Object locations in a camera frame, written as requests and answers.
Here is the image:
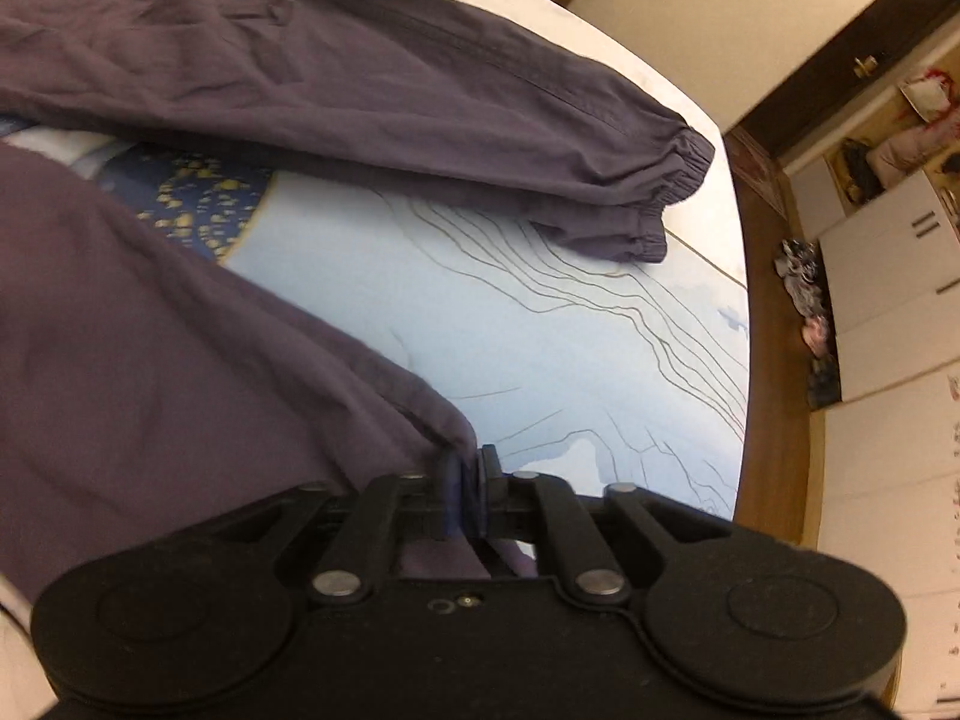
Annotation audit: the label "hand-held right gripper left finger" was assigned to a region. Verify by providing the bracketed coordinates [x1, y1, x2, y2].
[247, 450, 472, 605]

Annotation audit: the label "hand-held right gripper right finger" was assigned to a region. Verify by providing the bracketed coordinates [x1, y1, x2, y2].
[472, 446, 732, 608]

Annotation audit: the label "purple pants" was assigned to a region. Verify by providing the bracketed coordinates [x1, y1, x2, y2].
[0, 0, 715, 601]

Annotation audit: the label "pile of shoes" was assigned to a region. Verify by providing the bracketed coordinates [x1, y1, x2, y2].
[776, 238, 835, 412]

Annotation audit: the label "white stickered cabinet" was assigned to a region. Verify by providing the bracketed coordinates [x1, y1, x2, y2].
[814, 364, 960, 717]

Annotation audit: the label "patterned door rug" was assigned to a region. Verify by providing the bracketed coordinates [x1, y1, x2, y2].
[724, 126, 790, 220]

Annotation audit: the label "white double-door cabinet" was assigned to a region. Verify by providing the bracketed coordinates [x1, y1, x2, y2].
[787, 165, 960, 402]

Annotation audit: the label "black bag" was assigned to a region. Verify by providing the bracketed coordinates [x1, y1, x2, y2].
[838, 139, 884, 202]

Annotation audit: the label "dark wooden door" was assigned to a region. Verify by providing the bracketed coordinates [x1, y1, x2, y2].
[726, 0, 960, 160]

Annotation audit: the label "white and red bag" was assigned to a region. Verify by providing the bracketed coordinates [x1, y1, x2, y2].
[898, 67, 959, 122]

